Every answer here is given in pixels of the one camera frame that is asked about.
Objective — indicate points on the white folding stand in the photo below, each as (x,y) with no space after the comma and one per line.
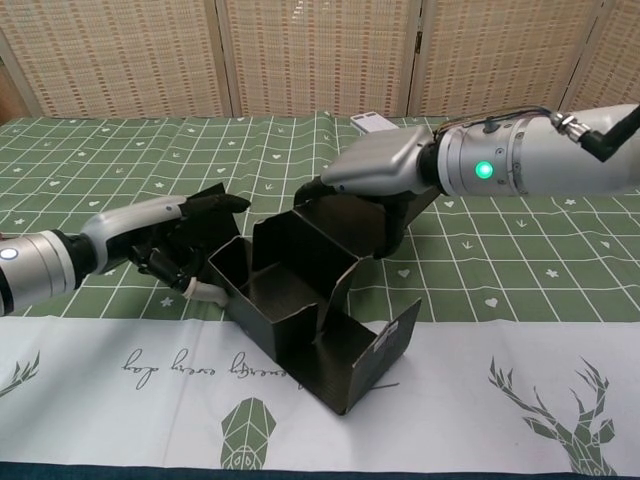
(370,122)

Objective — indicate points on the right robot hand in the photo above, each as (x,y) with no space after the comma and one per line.
(380,162)

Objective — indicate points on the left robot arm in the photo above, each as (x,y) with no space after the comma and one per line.
(35,270)

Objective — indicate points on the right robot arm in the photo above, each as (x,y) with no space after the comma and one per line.
(540,160)

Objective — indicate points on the green checked tablecloth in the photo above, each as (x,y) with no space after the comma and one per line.
(100,390)

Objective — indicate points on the bamboo folding screen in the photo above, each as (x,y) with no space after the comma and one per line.
(320,55)

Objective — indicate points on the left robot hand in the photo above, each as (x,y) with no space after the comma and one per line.
(130,225)

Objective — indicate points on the black foldable cardboard box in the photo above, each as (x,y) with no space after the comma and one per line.
(285,295)

